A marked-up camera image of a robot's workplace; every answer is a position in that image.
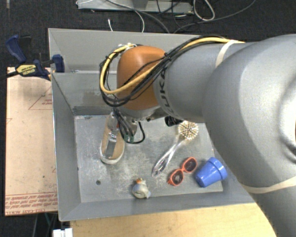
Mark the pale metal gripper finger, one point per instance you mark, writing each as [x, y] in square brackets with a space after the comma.
[112, 122]
[110, 148]

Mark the tan and white shoe sole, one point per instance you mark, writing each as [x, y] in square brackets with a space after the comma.
[119, 152]

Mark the grey metal bin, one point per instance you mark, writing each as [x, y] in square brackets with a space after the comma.
[93, 157]

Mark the small grey toy animal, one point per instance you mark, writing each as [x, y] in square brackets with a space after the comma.
[140, 190]

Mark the red sunglasses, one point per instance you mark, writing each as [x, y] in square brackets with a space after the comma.
[190, 164]

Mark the brown cardboard board red print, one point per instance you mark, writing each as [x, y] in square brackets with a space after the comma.
[29, 137]

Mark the blue plastic cup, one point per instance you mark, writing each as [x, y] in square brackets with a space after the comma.
[210, 173]

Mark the black cylinder on white bracket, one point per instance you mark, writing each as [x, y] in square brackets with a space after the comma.
[171, 120]

